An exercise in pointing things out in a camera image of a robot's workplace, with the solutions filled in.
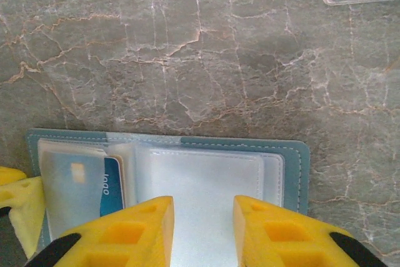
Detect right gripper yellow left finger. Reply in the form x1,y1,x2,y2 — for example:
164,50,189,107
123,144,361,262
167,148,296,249
24,195,175,267

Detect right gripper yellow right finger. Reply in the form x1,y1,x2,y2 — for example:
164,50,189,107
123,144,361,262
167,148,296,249
233,194,388,267

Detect blue credit card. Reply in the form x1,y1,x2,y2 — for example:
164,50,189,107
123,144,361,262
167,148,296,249
42,150,123,239

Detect blue leather card holder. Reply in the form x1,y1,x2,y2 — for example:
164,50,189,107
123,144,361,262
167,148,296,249
25,128,311,267

